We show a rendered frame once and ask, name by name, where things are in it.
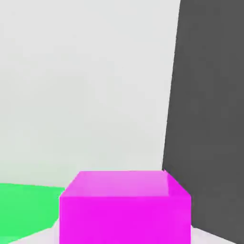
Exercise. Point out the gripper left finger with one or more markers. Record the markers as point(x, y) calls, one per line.
point(51, 236)

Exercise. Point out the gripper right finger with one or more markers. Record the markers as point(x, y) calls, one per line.
point(202, 238)

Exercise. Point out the small magenta cube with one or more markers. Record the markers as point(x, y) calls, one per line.
point(124, 217)

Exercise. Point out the large green box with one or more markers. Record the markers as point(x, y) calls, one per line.
point(26, 205)

